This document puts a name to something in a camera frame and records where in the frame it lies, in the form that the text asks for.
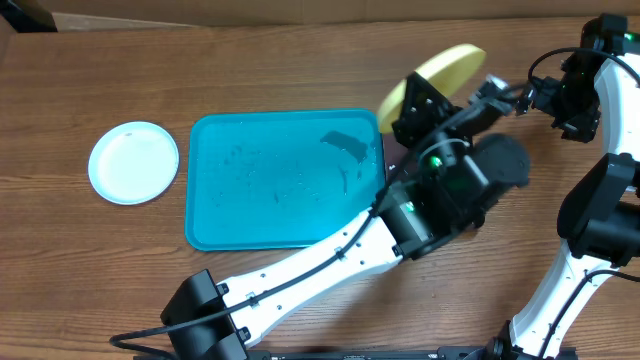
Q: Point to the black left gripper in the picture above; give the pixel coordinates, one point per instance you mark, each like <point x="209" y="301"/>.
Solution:
<point x="429" y="113"/>

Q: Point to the yellow plate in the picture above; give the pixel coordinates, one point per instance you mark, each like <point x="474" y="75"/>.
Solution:
<point x="447" y="72"/>

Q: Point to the light blue plate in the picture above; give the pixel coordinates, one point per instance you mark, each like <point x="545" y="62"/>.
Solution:
<point x="133" y="163"/>

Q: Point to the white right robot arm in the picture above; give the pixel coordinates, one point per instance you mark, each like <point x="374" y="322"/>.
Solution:
<point x="599" y="232"/>

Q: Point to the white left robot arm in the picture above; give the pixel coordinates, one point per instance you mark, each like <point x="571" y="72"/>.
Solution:
<point x="462" y="170"/>

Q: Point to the black water tray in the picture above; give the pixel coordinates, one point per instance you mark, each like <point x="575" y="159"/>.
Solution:
<point x="393" y="154"/>

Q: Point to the teal plastic tray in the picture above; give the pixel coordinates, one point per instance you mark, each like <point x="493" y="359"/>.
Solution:
<point x="270" y="180"/>

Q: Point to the cardboard backdrop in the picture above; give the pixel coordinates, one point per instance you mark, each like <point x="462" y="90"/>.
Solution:
<point x="303" y="12"/>

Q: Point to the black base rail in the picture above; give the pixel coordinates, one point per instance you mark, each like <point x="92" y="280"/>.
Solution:
<point x="442" y="353"/>

